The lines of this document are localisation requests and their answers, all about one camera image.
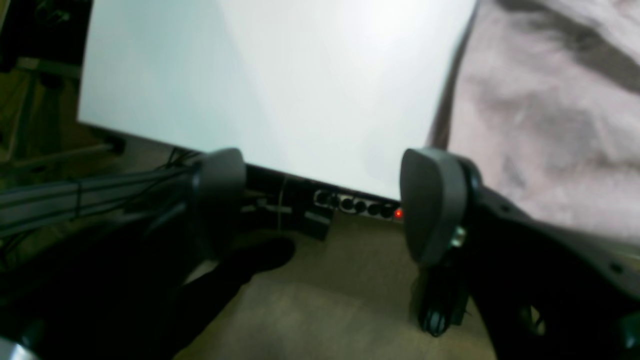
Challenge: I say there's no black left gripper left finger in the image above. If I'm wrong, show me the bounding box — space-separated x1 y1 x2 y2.
1 148 296 360

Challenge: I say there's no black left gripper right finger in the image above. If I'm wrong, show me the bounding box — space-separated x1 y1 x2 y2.
400 148 640 360

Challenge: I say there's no mauve t-shirt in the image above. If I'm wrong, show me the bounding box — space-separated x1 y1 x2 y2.
427 0 640 246

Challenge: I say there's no grey power strip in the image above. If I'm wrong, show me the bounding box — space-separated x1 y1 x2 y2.
313 190 404 223

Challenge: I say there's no left aluminium frame bracket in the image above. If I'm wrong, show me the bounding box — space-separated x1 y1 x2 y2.
0 165 198 239

